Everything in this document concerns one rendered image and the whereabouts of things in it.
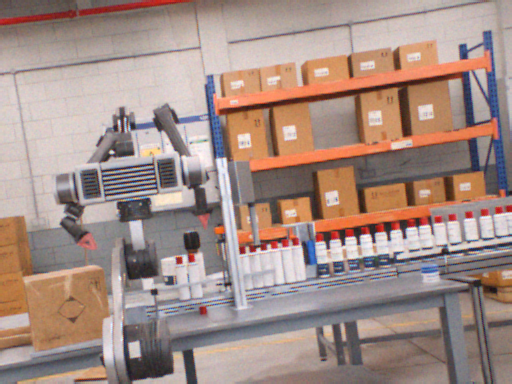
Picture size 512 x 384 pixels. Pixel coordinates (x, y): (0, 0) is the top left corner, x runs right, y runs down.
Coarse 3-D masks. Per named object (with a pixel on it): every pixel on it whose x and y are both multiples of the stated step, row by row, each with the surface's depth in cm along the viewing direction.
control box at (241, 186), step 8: (232, 168) 297; (240, 168) 301; (248, 168) 309; (232, 176) 298; (240, 176) 300; (248, 176) 308; (232, 184) 298; (240, 184) 299; (248, 184) 307; (232, 192) 299; (240, 192) 298; (248, 192) 306; (232, 200) 299; (240, 200) 298; (248, 200) 305
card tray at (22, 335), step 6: (0, 330) 314; (6, 330) 314; (12, 330) 315; (18, 330) 315; (24, 330) 315; (0, 336) 314; (6, 336) 314; (12, 336) 313; (18, 336) 290; (24, 336) 291; (30, 336) 291; (0, 342) 289; (6, 342) 289; (12, 342) 290; (18, 342) 290; (24, 342) 291; (30, 342) 291; (0, 348) 289
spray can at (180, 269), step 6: (180, 258) 311; (180, 264) 311; (180, 270) 311; (180, 276) 311; (186, 276) 312; (180, 282) 311; (186, 282) 312; (180, 288) 312; (186, 288) 312; (180, 294) 312; (186, 294) 311; (180, 300) 313
